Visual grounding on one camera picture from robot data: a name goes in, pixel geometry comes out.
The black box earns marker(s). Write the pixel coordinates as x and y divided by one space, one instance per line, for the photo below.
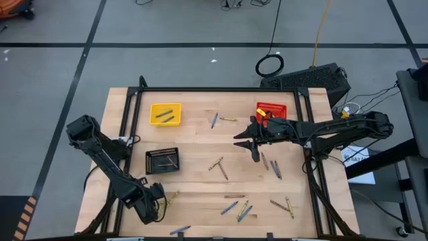
422 80

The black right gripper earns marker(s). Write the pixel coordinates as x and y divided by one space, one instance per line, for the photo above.
271 132

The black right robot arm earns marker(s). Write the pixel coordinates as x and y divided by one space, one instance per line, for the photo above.
334 129

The black metal beam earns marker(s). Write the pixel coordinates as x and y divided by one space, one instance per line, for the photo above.
384 159

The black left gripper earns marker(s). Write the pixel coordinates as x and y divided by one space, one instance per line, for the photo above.
150 204

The black perforated computer case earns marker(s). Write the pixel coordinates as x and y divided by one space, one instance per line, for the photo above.
307 80

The red plastic basket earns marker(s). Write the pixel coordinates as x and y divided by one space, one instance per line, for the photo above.
274 108

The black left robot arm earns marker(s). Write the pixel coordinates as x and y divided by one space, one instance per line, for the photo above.
110 167

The black plastic basket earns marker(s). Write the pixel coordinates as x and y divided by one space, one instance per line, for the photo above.
154 159

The yellow plug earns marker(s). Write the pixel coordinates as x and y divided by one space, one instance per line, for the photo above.
344 114

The yellow plastic basket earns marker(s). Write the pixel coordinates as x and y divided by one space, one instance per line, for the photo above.
157 122

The green crayon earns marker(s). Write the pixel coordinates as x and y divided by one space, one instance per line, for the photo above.
216 163

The grey metal cart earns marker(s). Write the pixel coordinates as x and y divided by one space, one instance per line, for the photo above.
413 110

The black caster wheel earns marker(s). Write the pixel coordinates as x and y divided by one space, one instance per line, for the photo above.
400 231

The black orange striped mat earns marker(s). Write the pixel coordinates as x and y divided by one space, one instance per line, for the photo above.
10 217

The green crayon right edge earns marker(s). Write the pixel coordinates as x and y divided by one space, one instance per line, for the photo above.
243 209

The orange shop vacuum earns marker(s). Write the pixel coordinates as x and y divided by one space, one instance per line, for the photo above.
11 6

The blue crayon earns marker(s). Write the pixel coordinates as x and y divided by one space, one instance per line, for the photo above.
214 120
274 169
168 119
180 230
164 114
229 207
246 212

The white printed paper sheet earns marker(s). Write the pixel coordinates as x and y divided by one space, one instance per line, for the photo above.
354 157

